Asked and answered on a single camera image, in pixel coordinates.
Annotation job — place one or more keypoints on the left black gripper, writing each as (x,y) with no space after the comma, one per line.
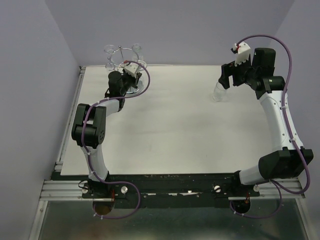
(135,80)

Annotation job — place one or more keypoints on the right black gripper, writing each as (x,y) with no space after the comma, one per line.
(229,69)

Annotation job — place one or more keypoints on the short textured wine glass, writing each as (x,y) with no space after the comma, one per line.
(219,92)

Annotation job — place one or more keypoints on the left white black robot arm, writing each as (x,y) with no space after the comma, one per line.
(89,125)

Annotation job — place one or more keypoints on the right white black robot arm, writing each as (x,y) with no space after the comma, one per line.
(257,71)

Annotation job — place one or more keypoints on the back right textured glass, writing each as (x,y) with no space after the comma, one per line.
(137,52)

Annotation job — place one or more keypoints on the chrome wine glass rack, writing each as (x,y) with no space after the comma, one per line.
(117,55)

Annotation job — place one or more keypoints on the back left wine glass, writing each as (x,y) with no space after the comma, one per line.
(109,50)

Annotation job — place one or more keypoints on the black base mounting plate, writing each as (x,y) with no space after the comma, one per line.
(163,191)

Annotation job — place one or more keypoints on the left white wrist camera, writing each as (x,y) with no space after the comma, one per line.
(131,68)

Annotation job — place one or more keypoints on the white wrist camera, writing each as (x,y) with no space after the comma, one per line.
(242,52)
(131,68)

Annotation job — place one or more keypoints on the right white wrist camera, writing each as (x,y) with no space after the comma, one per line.
(242,52)

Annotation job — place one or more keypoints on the aluminium rail frame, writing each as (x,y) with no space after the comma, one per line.
(174,128)

